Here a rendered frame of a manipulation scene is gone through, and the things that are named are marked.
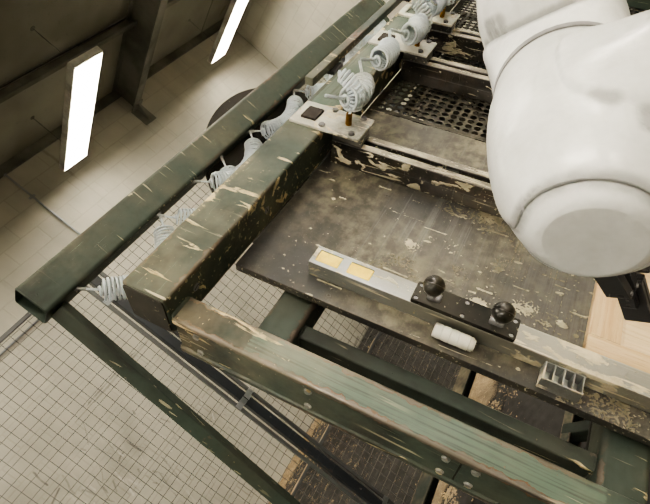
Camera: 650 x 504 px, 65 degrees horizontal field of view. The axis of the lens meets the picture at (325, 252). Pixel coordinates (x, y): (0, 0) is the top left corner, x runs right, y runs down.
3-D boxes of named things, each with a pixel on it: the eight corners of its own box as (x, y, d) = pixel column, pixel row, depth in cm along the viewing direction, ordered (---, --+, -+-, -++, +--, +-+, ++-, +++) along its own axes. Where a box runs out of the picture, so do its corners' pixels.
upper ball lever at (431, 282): (440, 310, 98) (440, 297, 85) (421, 303, 99) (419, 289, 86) (447, 292, 98) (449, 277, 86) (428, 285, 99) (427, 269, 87)
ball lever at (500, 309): (502, 335, 94) (512, 326, 81) (482, 327, 95) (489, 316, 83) (509, 316, 95) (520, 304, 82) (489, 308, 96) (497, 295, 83)
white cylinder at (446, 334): (429, 339, 97) (470, 356, 94) (432, 330, 95) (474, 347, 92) (434, 327, 99) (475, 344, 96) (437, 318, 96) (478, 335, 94)
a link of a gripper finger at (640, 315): (643, 279, 57) (641, 284, 56) (654, 318, 60) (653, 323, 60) (613, 277, 59) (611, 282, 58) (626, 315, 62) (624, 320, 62)
